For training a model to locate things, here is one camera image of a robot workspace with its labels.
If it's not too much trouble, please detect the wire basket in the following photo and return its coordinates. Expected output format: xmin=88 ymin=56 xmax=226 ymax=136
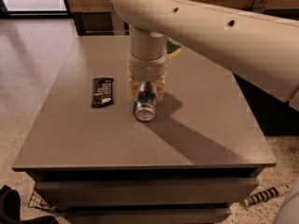
xmin=28 ymin=190 xmax=56 ymax=212

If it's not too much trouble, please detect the black white striped object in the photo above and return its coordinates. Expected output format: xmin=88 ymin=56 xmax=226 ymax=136
xmin=242 ymin=184 xmax=291 ymax=208

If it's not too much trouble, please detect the green yellow sponge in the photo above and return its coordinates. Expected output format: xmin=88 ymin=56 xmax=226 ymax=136
xmin=166 ymin=40 xmax=181 ymax=60

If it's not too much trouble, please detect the left metal wall bracket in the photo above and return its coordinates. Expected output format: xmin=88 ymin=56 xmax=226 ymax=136
xmin=109 ymin=1 xmax=128 ymax=35

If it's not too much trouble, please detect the blue silver redbull can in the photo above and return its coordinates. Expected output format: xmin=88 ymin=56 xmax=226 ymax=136
xmin=134 ymin=81 xmax=157 ymax=122

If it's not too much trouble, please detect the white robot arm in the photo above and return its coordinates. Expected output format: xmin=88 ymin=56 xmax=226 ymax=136
xmin=113 ymin=0 xmax=299 ymax=110

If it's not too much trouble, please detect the metal wall bracket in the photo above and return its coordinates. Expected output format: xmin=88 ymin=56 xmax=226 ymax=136
xmin=251 ymin=0 xmax=268 ymax=13
xmin=109 ymin=1 xmax=128 ymax=35

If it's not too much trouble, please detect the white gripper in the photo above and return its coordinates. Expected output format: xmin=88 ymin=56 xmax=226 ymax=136
xmin=128 ymin=52 xmax=168 ymax=102

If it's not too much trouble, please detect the right metal wall bracket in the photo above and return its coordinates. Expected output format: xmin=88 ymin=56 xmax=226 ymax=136
xmin=251 ymin=0 xmax=268 ymax=13

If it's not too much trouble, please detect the grey drawer cabinet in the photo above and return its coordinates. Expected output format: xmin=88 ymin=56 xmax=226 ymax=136
xmin=13 ymin=36 xmax=276 ymax=224

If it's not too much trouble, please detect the black snack bar wrapper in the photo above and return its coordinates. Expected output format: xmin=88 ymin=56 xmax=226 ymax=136
xmin=92 ymin=77 xmax=114 ymax=108

